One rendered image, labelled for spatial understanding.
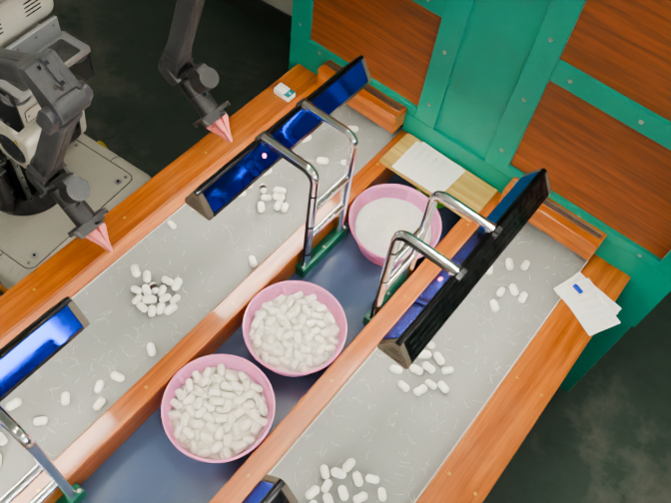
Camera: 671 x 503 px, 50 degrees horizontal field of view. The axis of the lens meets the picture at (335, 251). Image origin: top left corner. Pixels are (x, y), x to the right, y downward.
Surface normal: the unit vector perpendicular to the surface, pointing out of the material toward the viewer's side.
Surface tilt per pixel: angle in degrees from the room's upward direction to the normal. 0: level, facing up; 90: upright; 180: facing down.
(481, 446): 0
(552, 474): 0
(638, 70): 90
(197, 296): 0
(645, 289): 90
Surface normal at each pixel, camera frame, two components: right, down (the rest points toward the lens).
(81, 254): 0.10, -0.54
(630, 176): -0.62, 0.63
